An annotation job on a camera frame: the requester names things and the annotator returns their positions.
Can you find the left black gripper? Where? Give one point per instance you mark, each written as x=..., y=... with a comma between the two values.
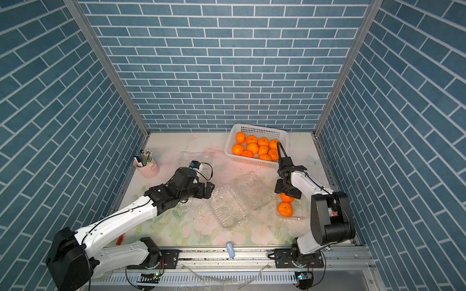
x=201, y=193

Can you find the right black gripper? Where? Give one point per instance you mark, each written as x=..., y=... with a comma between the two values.
x=279, y=187

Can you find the orange box one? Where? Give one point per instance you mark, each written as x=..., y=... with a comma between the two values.
x=240, y=138
x=273, y=153
x=286, y=199

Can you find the clear plastic clamshell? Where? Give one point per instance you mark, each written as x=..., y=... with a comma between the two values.
x=231, y=203
x=301, y=208
x=186, y=158

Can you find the orange box three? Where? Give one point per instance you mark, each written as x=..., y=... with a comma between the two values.
x=253, y=147
x=285, y=209
x=247, y=153

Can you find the white perforated plastic basket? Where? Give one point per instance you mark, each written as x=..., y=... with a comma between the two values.
x=258, y=132

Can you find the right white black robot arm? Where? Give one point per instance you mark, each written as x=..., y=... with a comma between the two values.
x=330, y=212

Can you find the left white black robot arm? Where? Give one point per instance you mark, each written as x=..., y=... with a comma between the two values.
x=76, y=257

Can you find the pink metal pen bucket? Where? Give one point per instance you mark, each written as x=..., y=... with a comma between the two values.
x=145, y=164

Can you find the small light blue cylinder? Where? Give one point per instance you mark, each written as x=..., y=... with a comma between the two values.
x=230, y=249

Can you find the red white marker pen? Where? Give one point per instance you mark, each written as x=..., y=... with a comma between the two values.
x=120, y=239

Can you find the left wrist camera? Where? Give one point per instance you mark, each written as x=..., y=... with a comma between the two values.
x=196, y=165

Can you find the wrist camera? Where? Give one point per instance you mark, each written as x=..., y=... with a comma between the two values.
x=285, y=162
x=196, y=165

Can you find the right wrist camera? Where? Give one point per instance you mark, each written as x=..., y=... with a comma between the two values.
x=285, y=162

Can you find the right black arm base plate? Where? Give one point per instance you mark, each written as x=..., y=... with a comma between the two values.
x=286, y=258

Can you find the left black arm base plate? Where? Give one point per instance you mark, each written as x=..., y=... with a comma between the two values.
x=167, y=258

